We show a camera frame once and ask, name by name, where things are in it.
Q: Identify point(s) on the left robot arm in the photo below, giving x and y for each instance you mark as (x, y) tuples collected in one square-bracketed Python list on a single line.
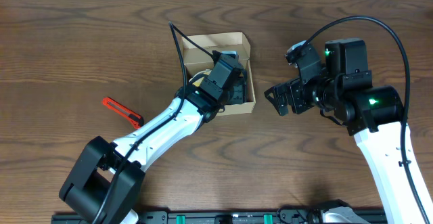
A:
[(105, 181)]

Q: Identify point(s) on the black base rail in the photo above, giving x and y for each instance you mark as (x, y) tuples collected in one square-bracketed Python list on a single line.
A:
[(335, 211)]

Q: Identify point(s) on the yellow sticky note pad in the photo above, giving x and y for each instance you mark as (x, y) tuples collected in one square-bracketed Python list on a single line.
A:
[(197, 79)]

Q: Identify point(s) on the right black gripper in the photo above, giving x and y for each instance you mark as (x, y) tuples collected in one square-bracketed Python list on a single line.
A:
[(295, 91)]

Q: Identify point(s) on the cardboard box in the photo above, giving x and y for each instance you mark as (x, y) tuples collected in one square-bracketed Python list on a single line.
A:
[(197, 61)]

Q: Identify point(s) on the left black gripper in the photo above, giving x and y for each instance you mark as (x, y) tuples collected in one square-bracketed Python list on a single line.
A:
[(239, 88)]

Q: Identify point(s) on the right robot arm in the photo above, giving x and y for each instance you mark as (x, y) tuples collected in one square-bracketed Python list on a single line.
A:
[(373, 117)]

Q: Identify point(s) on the red utility knife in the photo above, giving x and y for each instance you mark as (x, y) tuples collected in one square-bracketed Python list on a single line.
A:
[(135, 119)]

